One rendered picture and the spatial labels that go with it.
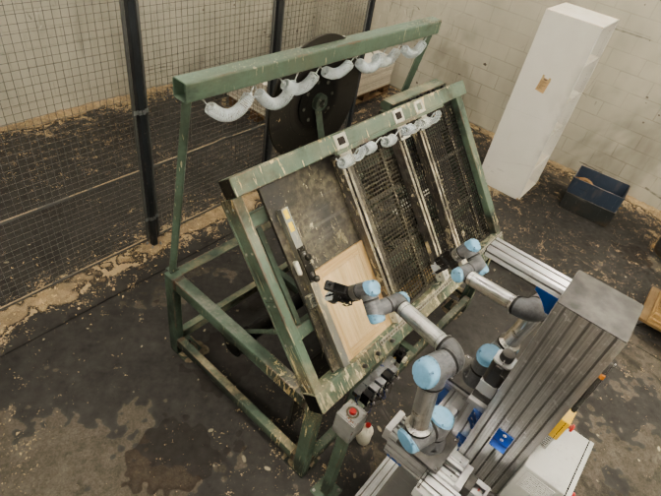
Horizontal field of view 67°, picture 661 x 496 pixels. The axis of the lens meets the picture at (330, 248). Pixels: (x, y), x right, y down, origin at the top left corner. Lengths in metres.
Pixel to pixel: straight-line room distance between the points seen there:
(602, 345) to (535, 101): 4.43
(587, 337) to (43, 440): 3.14
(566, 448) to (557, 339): 0.74
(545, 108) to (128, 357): 4.81
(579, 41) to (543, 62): 0.39
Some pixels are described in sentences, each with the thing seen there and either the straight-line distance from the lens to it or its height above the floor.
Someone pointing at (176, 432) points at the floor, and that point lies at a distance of 3.63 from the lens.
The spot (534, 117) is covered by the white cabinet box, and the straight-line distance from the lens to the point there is 6.16.
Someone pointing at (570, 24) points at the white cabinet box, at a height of 1.99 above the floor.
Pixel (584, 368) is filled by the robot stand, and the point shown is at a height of 1.84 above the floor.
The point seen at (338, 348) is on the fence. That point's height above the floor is 1.00.
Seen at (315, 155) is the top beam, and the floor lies 1.82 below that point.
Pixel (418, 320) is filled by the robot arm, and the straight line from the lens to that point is 2.19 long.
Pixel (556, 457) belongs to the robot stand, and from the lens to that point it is 2.57.
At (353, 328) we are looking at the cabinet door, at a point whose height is 1.00.
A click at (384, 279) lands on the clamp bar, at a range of 3.00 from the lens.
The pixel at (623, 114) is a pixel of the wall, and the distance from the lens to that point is 7.39.
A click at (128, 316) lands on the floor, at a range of 4.25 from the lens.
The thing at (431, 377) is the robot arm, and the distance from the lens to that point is 1.98.
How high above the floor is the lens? 3.18
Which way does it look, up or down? 41 degrees down
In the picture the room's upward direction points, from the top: 12 degrees clockwise
